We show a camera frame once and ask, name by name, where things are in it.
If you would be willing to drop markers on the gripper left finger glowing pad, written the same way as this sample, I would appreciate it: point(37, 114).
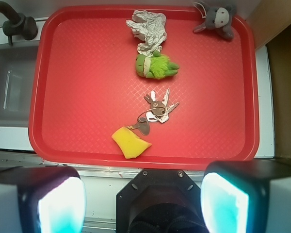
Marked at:
point(41, 200)

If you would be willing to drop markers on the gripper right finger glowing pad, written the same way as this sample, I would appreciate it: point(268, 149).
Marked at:
point(247, 196)

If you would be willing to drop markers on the green plush animal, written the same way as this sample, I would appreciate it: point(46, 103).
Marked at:
point(158, 66)

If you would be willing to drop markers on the yellow sponge piece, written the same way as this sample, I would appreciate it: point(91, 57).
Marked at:
point(130, 144)

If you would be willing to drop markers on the grey sink basin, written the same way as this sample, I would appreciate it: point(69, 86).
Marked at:
point(17, 67)

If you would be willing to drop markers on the red plastic tray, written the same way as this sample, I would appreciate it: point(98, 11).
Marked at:
point(86, 87)

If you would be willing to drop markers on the bunch of metal keys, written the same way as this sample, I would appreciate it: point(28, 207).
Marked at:
point(158, 112)

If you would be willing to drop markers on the dark sink faucet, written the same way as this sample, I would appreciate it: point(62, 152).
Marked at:
point(17, 24)

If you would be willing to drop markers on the grey plush donkey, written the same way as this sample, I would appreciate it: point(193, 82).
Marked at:
point(216, 18)

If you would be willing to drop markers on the crumpled white paper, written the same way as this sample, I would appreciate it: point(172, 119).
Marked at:
point(149, 27)

